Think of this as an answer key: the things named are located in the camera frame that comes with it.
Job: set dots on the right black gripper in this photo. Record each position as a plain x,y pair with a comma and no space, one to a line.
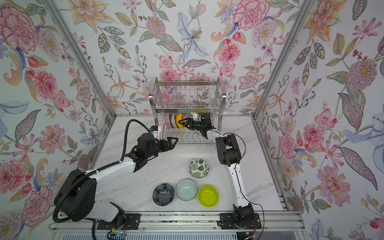
190,123

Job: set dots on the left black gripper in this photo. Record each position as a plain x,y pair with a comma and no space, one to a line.
168,143

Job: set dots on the yellow bowl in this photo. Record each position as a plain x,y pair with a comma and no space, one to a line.
178,118

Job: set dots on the green leaf pattern bowl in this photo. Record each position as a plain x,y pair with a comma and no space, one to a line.
199,168

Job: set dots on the pale celadon bowl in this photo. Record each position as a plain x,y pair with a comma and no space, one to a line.
186,190

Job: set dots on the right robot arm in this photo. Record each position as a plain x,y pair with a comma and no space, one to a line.
230,156

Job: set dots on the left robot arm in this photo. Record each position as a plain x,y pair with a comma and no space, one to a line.
76,199

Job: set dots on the steel two-tier dish rack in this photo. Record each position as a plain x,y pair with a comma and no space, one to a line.
187,97

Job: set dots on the dark blue flower bowl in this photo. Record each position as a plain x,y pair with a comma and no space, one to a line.
163,194

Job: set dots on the lime green bowl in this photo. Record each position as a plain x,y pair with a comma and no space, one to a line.
208,196

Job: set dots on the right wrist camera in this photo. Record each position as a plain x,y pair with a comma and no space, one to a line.
197,116

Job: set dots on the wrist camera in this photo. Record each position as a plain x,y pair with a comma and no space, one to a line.
156,131
197,116

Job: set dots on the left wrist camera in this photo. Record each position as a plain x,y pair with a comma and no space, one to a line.
156,131

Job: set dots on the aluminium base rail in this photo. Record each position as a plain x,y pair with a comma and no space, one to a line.
267,221

